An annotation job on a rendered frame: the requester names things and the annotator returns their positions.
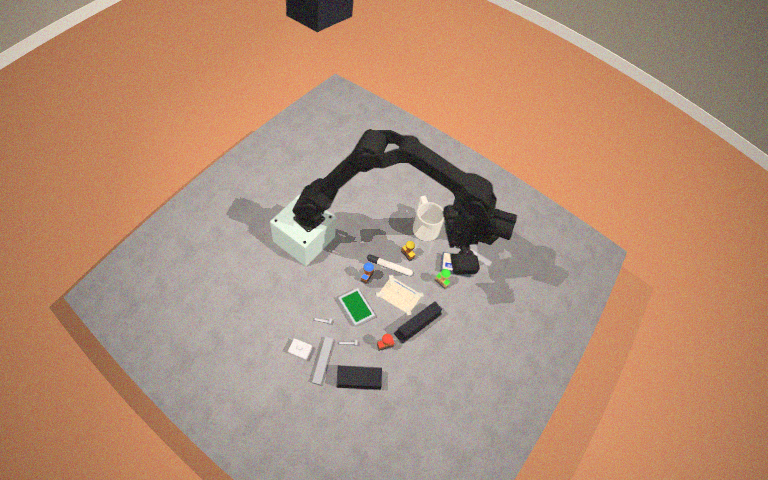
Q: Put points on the orange and blue rubber stamp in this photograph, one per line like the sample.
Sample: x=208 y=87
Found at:
x=369 y=269

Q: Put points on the cream rounded cylinder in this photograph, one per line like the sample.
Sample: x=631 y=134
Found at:
x=389 y=265

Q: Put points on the cream cup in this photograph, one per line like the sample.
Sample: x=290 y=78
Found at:
x=428 y=220

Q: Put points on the red-handled rubber stamp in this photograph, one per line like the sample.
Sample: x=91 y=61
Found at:
x=387 y=342

